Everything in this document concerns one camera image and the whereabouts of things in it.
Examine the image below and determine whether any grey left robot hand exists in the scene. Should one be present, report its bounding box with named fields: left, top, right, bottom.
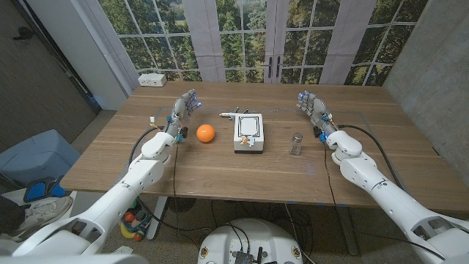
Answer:
left=165, top=88, right=202, bottom=143

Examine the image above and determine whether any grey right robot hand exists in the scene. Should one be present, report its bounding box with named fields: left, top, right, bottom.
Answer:
left=295, top=89, right=339, bottom=143

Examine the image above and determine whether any glass salt shaker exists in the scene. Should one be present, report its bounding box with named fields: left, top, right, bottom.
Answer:
left=288, top=132, right=304, bottom=156

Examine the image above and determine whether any orange fruit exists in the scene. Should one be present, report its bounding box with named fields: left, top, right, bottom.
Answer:
left=196, top=123, right=216, bottom=144

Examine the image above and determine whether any white power strip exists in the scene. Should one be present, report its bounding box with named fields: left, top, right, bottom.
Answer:
left=137, top=73, right=168, bottom=88

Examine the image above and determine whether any white toy airplane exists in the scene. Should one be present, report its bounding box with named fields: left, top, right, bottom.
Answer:
left=218, top=106, right=254, bottom=120

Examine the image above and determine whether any printed window backdrop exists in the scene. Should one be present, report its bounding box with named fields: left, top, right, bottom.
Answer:
left=78, top=0, right=429, bottom=87

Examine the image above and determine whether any black round fan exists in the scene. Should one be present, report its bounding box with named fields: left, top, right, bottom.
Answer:
left=167, top=197, right=197, bottom=213

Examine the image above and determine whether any white table leg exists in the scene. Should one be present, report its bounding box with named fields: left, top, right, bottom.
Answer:
left=146, top=196, right=169, bottom=242

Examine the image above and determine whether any blue toy basket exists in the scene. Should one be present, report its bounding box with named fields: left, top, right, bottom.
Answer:
left=117, top=197, right=153, bottom=243

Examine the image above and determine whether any grey table leg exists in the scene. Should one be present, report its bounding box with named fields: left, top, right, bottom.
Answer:
left=336, top=205, right=360, bottom=257

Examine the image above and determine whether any yellow toy banana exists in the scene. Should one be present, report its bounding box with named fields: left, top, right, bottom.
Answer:
left=119, top=221, right=137, bottom=240

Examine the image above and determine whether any white robot torso base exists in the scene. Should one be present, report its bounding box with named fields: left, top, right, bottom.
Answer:
left=196, top=217, right=304, bottom=264

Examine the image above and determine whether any grey blue storage bin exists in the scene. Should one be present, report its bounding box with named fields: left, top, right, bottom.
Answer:
left=0, top=128, right=81, bottom=186

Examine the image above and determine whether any white paper sheet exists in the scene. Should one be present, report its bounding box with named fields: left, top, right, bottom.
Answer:
left=111, top=245, right=135, bottom=256

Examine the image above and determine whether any white grey sneaker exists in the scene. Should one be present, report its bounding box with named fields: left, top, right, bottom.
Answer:
left=7, top=195, right=74, bottom=243

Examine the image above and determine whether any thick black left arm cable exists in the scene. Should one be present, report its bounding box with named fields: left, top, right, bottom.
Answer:
left=128, top=125, right=213, bottom=234

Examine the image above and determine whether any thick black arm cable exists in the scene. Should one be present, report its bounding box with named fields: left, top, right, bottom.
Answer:
left=128, top=125, right=213, bottom=234
left=336, top=123, right=406, bottom=191

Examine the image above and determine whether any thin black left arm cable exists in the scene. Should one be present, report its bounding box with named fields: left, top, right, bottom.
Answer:
left=171, top=141, right=180, bottom=201

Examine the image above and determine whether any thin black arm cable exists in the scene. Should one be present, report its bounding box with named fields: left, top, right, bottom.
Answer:
left=171, top=141, right=180, bottom=201
left=322, top=141, right=448, bottom=261

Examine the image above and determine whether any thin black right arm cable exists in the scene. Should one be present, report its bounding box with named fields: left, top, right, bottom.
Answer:
left=322, top=141, right=448, bottom=261

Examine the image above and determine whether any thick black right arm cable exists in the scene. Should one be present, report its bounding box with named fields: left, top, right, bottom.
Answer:
left=336, top=123, right=406, bottom=191

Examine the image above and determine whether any white box with black frame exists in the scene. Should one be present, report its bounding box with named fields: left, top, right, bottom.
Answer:
left=233, top=112, right=265, bottom=155

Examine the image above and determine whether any black door handle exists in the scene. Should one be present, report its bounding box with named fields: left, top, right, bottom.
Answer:
left=12, top=26, right=36, bottom=41

